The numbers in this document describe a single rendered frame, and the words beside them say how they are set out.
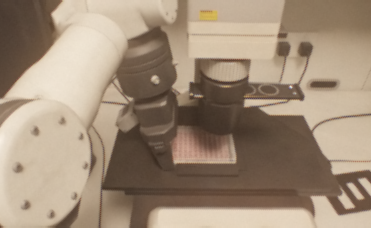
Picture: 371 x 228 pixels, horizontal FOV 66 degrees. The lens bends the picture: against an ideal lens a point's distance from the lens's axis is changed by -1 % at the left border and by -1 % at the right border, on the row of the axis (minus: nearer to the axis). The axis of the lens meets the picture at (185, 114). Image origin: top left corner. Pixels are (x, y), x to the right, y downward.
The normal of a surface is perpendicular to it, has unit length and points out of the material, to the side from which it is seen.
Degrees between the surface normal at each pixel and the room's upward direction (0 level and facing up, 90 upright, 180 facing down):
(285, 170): 0
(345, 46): 90
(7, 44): 86
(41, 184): 79
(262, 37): 90
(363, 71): 90
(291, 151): 0
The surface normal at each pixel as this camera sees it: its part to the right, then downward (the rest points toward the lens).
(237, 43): 0.00, 0.62
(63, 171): 0.95, 0.02
